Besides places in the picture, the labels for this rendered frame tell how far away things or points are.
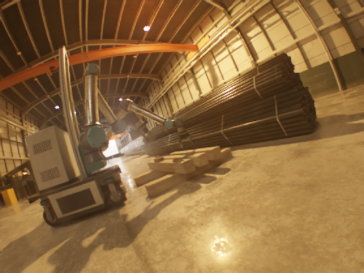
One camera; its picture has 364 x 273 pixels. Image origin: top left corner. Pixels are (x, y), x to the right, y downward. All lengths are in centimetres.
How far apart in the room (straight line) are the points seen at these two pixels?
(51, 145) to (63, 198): 46
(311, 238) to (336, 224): 10
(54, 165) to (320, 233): 166
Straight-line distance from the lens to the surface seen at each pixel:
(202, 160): 137
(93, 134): 120
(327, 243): 55
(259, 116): 188
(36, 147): 157
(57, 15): 1196
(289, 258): 52
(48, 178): 153
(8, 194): 728
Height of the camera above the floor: 41
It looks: 1 degrees down
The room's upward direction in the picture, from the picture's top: 19 degrees counter-clockwise
